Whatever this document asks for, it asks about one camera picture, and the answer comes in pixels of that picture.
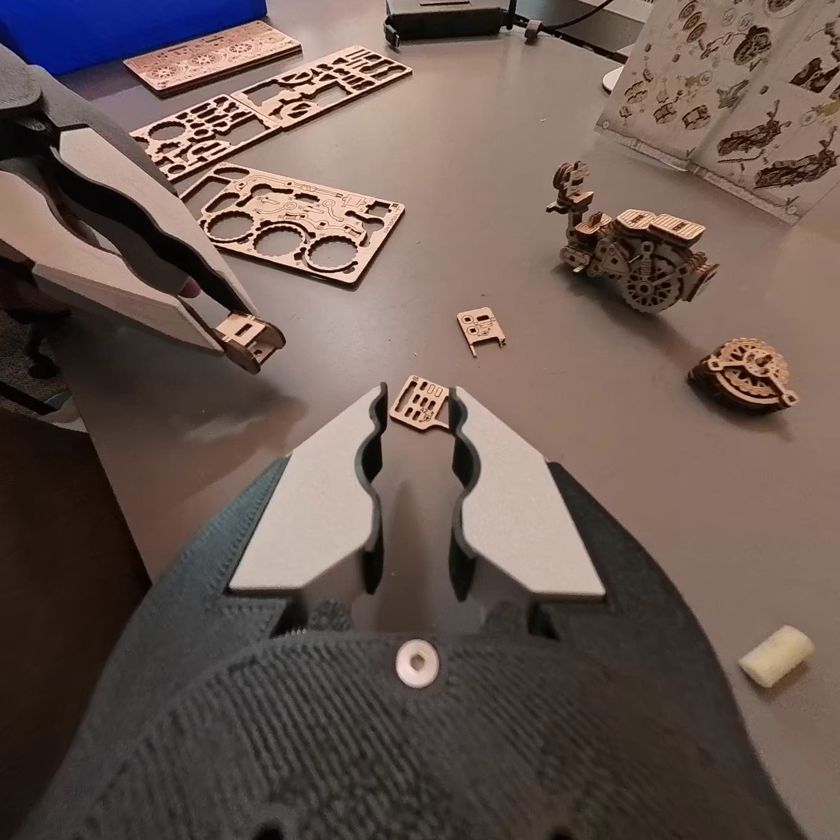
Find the slotted wooden piece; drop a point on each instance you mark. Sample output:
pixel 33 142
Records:
pixel 420 403

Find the punched-out wooden puzzle sheet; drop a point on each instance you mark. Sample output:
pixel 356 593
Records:
pixel 289 88
pixel 187 141

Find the flat wooden piece with holes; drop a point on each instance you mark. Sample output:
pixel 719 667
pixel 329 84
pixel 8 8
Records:
pixel 482 325

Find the black power adapter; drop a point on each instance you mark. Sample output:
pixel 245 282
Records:
pixel 446 16

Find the printed instruction sheet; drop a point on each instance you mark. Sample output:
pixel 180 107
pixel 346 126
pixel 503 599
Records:
pixel 722 98

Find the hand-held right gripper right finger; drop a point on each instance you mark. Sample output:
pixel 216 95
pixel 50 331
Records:
pixel 518 518

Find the wooden motorcycle model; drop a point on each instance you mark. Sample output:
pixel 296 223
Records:
pixel 649 256

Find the silver monitor stand base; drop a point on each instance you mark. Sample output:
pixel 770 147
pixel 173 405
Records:
pixel 610 33

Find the wooden sheet with gear cutouts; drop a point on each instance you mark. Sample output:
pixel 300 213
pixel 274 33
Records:
pixel 289 203

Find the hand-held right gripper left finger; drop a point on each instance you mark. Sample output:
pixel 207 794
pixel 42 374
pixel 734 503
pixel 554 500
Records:
pixel 315 518

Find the small white foam cylinder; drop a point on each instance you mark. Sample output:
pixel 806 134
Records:
pixel 778 656

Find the wooden gear assembly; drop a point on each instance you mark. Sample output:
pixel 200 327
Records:
pixel 745 374

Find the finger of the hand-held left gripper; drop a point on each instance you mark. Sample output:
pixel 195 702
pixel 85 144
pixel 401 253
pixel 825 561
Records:
pixel 98 282
pixel 131 170

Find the grey desk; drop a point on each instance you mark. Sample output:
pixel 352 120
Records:
pixel 492 164

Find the blue box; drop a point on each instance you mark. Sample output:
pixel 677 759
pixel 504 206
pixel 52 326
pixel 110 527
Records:
pixel 98 33

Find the small assembled wooden part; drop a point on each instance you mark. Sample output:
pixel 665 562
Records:
pixel 253 341

